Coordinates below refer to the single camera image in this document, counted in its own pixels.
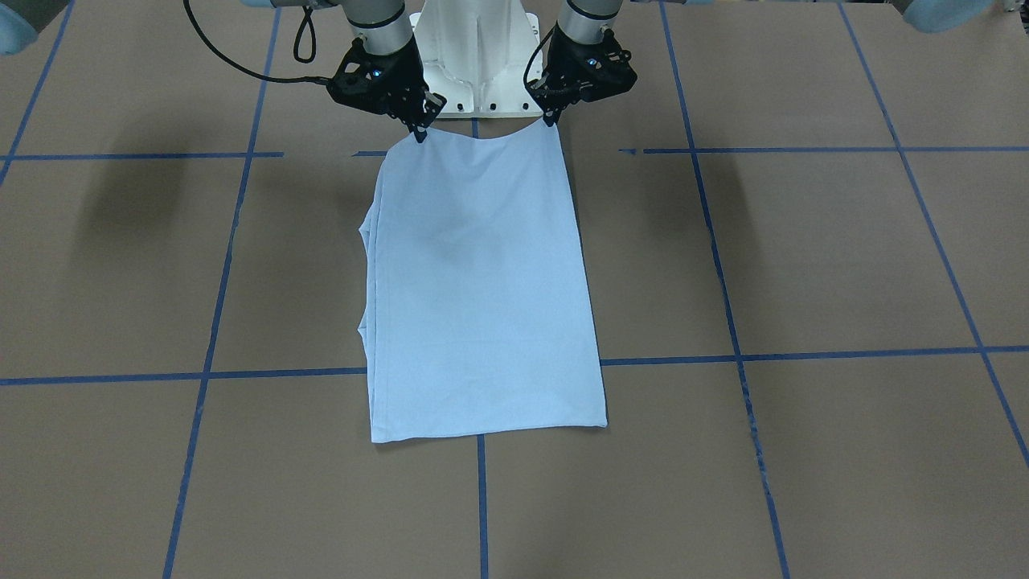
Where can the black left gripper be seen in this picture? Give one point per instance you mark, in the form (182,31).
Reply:
(568,71)

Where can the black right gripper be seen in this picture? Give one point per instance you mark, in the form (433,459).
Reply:
(399,79)

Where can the light blue t-shirt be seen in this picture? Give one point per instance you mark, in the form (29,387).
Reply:
(477,316)

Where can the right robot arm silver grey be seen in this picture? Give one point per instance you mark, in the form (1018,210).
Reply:
(383,25)

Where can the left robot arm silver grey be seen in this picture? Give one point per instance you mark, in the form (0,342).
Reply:
(583,20)

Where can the white robot mounting base plate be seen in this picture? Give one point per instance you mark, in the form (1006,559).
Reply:
(475,53)

